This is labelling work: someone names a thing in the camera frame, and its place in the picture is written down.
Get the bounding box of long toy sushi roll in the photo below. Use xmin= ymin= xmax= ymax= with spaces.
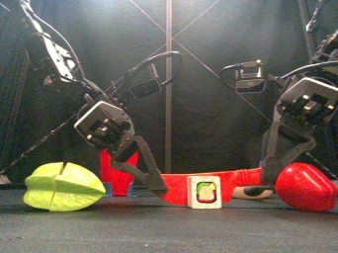
xmin=186 ymin=175 xmax=224 ymax=210

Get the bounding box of glossy red toy fruit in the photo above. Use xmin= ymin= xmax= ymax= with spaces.
xmin=274 ymin=161 xmax=338 ymax=212

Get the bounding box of yellow-green toy fruit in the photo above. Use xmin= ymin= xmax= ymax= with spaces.
xmin=23 ymin=161 xmax=107 ymax=212

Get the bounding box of grey right arm cable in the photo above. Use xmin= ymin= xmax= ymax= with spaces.
xmin=276 ymin=59 xmax=338 ymax=81

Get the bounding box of vertical metal frame pole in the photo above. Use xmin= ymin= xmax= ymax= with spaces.
xmin=164 ymin=0 xmax=174 ymax=174

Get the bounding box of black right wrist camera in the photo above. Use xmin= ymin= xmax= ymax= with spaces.
xmin=234 ymin=59 xmax=270 ymax=95

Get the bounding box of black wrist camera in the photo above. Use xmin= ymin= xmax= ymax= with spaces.
xmin=234 ymin=59 xmax=270 ymax=95
xmin=126 ymin=63 xmax=164 ymax=100

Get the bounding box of thin diagonal brace wire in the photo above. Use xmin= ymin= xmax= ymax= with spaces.
xmin=0 ymin=0 xmax=222 ymax=175
xmin=128 ymin=0 xmax=275 ymax=125

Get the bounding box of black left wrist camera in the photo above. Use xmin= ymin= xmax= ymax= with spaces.
xmin=126 ymin=63 xmax=164 ymax=100

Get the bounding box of slanted black frame post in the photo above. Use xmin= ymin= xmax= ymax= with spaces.
xmin=297 ymin=0 xmax=317 ymax=60

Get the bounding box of black right camera cable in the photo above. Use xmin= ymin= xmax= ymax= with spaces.
xmin=218 ymin=61 xmax=248 ymax=91

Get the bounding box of black camera cable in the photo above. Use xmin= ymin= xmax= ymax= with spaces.
xmin=115 ymin=49 xmax=183 ymax=87
xmin=218 ymin=61 xmax=248 ymax=91

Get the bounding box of black left camera cable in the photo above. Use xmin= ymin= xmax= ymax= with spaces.
xmin=115 ymin=49 xmax=183 ymax=87

